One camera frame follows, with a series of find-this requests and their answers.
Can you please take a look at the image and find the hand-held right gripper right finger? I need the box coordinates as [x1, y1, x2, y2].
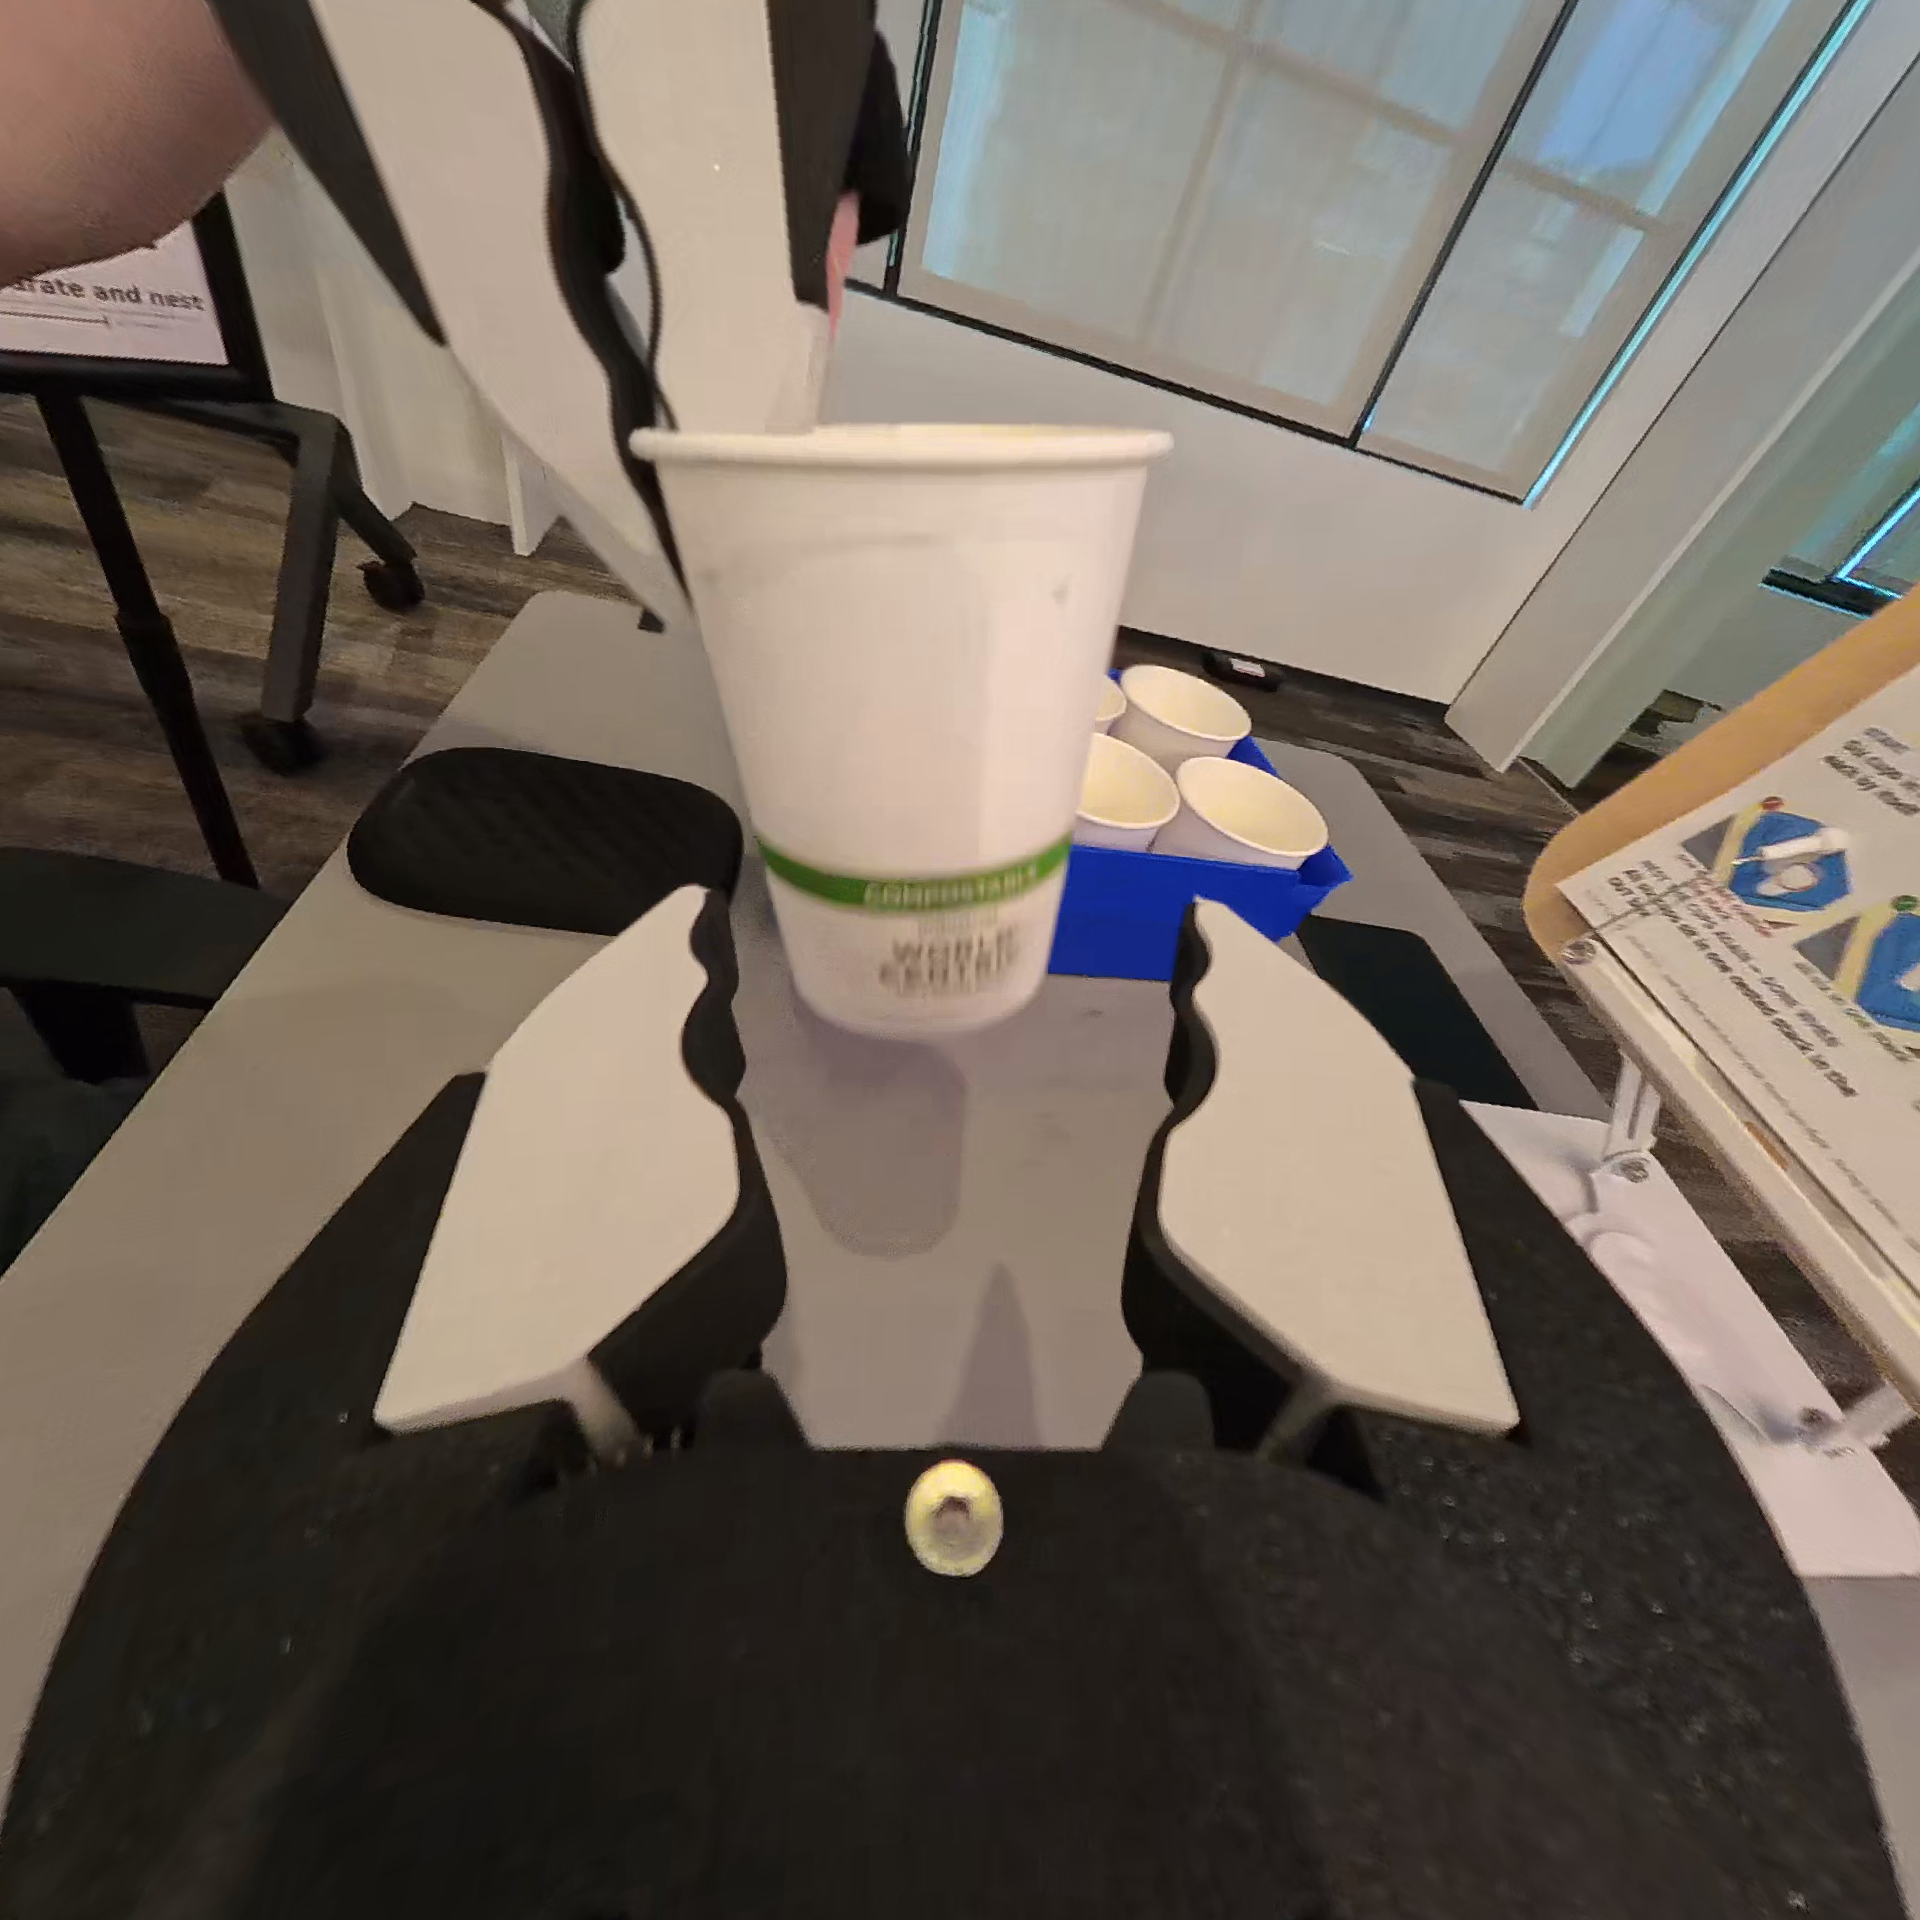
[1127, 900, 1524, 1449]

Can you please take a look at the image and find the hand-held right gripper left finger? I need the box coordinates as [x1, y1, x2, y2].
[376, 887, 792, 1449]

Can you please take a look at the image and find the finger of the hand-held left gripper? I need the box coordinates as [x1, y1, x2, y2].
[301, 0, 699, 627]
[570, 0, 842, 438]

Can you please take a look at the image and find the blue plastic bin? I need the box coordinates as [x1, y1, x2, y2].
[1045, 737, 1357, 986]

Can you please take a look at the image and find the person's left forearm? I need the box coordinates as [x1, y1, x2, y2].
[0, 0, 289, 278]

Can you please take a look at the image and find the black flat mat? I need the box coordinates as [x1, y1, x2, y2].
[1297, 917, 1532, 1112]

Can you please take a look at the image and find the black white marker board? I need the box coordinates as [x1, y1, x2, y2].
[0, 196, 273, 888]

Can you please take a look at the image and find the large window with blinds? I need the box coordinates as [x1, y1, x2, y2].
[901, 0, 1920, 499]

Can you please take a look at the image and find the black chair base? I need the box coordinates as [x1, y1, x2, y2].
[241, 407, 428, 777]

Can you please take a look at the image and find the black chair armrest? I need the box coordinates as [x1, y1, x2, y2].
[0, 851, 289, 1082]

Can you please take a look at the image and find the printed instruction sign board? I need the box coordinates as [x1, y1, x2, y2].
[1561, 660, 1920, 1322]

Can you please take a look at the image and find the instruction sheet on wooden stand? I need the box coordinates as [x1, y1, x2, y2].
[1524, 587, 1920, 1412]

